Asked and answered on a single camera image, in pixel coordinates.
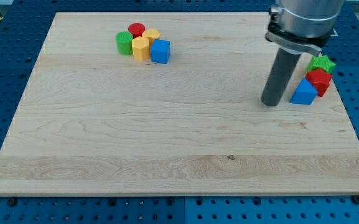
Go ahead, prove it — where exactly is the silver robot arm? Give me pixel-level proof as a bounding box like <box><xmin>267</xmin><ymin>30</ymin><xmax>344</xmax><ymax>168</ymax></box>
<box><xmin>265</xmin><ymin>0</ymin><xmax>344</xmax><ymax>56</ymax></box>

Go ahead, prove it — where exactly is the blue cube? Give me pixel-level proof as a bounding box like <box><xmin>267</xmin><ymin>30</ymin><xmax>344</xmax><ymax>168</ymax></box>
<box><xmin>151</xmin><ymin>39</ymin><xmax>170</xmax><ymax>64</ymax></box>

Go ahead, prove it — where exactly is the blue triangle block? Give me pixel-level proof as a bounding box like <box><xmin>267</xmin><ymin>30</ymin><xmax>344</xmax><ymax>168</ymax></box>
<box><xmin>289</xmin><ymin>78</ymin><xmax>318</xmax><ymax>105</ymax></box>

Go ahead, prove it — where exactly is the yellow hexagon block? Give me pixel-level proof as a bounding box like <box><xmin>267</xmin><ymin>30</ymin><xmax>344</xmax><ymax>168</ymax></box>
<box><xmin>132</xmin><ymin>36</ymin><xmax>150</xmax><ymax>61</ymax></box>

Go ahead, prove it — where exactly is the yellow heart block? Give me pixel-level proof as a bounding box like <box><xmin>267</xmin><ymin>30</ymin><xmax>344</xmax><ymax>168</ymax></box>
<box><xmin>142</xmin><ymin>28</ymin><xmax>161</xmax><ymax>46</ymax></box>

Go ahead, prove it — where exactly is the wooden board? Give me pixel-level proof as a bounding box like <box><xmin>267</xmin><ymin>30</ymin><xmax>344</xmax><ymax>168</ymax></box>
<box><xmin>0</xmin><ymin>12</ymin><xmax>359</xmax><ymax>197</ymax></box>

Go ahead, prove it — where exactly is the green cylinder block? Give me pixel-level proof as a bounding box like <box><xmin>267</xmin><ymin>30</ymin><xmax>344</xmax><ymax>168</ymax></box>
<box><xmin>115</xmin><ymin>31</ymin><xmax>133</xmax><ymax>55</ymax></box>

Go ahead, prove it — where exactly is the red cylinder block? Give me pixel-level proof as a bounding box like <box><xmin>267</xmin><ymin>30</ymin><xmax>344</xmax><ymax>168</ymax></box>
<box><xmin>128</xmin><ymin>23</ymin><xmax>146</xmax><ymax>39</ymax></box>

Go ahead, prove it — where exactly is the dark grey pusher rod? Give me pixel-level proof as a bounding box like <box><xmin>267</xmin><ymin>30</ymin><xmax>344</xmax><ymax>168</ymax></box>
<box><xmin>260</xmin><ymin>47</ymin><xmax>302</xmax><ymax>107</ymax></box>

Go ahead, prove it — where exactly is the red star block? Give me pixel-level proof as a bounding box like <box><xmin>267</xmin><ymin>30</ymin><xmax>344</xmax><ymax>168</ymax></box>
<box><xmin>305</xmin><ymin>68</ymin><xmax>333</xmax><ymax>97</ymax></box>

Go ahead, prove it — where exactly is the green star block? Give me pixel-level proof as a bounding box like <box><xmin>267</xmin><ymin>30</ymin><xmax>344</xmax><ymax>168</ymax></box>
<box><xmin>307</xmin><ymin>55</ymin><xmax>336</xmax><ymax>73</ymax></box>

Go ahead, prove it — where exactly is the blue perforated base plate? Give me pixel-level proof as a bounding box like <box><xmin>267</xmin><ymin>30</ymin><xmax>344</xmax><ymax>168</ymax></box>
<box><xmin>0</xmin><ymin>1</ymin><xmax>359</xmax><ymax>223</ymax></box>

